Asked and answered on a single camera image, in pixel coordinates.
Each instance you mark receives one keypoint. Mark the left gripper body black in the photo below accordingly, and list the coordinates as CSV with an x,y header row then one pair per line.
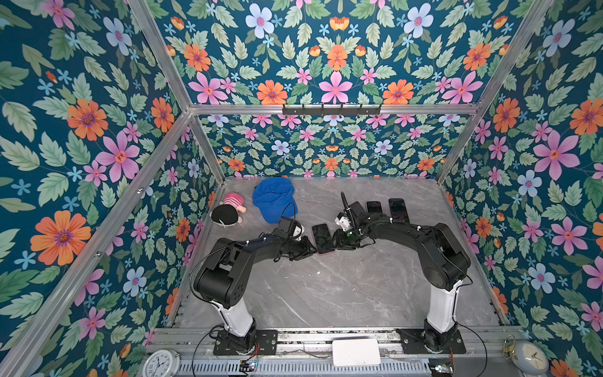
x,y
298,249

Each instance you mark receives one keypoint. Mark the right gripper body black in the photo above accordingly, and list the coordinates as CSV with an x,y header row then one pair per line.
x,y
347,239

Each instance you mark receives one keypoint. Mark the black phone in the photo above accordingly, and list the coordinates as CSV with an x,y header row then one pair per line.
x,y
322,237
398,209
374,207

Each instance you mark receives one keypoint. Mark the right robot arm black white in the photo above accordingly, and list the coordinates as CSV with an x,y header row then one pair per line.
x,y
443,260

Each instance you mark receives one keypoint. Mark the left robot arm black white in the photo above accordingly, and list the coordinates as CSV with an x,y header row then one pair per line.
x,y
221,278

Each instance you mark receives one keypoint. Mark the blue baseball cap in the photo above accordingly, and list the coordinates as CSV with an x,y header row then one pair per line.
x,y
274,197

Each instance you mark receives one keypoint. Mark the plush doll pink hat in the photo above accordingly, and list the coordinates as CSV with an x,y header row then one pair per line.
x,y
229,211

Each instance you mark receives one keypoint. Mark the white round clock left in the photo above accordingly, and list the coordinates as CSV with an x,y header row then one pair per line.
x,y
162,363

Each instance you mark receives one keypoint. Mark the cream alarm clock right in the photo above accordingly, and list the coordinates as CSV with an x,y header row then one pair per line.
x,y
525,355

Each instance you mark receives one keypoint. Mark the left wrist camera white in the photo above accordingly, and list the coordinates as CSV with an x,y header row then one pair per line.
x,y
298,231

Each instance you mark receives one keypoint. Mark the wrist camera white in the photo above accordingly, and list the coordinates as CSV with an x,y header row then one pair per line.
x,y
298,231
343,222

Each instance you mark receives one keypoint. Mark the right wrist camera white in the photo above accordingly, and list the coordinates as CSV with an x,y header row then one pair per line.
x,y
343,222

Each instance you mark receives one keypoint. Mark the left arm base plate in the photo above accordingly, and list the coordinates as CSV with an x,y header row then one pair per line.
x,y
260,342

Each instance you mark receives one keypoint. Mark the white box on rail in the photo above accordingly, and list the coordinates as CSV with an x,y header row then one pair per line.
x,y
355,352

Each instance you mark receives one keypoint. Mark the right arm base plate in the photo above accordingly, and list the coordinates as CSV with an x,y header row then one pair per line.
x,y
420,341

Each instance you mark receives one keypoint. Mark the black hook bar on frame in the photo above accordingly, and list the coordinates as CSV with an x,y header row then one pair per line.
x,y
331,110

